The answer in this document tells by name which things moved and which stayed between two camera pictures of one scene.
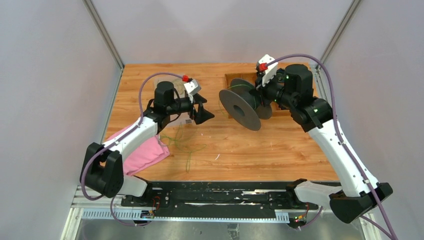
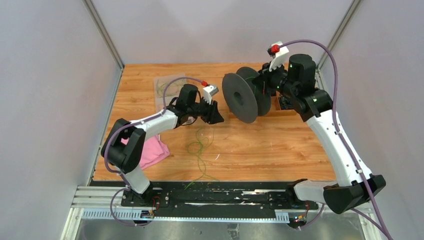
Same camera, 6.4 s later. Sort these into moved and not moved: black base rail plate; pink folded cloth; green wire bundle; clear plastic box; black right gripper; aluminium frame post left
Moved: green wire bundle; black right gripper
Not moved: black base rail plate; pink folded cloth; clear plastic box; aluminium frame post left
